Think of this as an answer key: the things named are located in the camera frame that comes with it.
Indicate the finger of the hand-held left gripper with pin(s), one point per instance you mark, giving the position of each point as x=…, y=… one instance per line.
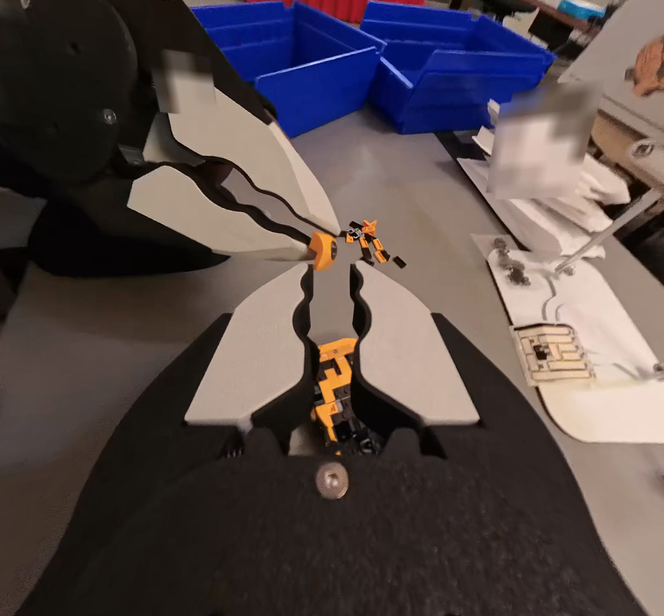
x=259, y=149
x=176, y=211

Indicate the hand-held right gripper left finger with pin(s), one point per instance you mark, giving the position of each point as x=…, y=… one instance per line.
x=249, y=356

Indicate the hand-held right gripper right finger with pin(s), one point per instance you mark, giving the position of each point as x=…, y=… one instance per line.
x=415, y=362

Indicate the orange lego car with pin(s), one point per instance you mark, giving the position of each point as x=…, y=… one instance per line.
x=332, y=362

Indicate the orange printed lego slope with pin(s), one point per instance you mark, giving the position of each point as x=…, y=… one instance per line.
x=321, y=253

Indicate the white wooden book stand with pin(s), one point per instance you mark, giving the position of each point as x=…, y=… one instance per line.
x=596, y=408

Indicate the black flat lego tile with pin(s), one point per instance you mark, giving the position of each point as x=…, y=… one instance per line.
x=400, y=262

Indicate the pile of orange black lego pieces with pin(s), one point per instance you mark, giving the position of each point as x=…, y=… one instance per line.
x=368, y=242

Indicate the lego sticker sheet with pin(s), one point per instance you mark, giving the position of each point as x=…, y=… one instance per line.
x=555, y=356

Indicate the wooden desk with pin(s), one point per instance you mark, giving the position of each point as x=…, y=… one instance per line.
x=550, y=9

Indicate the small blue plastic bin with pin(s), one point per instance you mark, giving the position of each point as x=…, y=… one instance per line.
x=581, y=7

